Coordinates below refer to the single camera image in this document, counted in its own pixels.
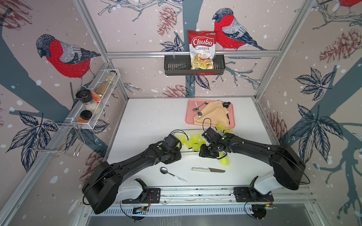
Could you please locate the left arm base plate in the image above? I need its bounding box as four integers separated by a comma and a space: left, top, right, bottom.
122, 188, 161, 204

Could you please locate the black wall basket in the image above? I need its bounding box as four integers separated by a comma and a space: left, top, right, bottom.
164, 55, 226, 76

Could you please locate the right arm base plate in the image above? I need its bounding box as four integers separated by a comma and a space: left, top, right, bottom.
233, 186, 274, 202

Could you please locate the beige folded cloth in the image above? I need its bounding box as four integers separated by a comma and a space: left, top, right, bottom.
194, 100, 230, 128

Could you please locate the white handled knife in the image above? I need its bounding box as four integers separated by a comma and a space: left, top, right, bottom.
191, 167, 226, 173

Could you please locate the Chuba cassava chips bag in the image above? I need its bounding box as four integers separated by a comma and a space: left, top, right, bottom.
188, 30, 216, 70

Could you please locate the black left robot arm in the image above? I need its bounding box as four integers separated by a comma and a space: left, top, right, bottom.
82, 134, 182, 214

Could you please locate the steel spoon on tray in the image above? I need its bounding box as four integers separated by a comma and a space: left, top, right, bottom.
193, 101, 207, 112
194, 101, 203, 117

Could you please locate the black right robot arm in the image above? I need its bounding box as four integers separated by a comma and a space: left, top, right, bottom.
199, 128, 305, 190

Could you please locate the steel spoon on table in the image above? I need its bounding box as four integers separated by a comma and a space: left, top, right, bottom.
160, 167, 187, 184

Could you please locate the white plastic storage box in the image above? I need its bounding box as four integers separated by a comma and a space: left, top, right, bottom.
173, 130, 206, 153

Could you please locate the pink plastic tray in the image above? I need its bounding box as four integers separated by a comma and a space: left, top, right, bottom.
185, 99, 236, 129

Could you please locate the black lidded low jar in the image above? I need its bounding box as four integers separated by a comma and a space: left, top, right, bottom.
77, 110, 93, 123

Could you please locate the white wire wall shelf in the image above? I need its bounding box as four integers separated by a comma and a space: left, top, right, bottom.
63, 69, 120, 130

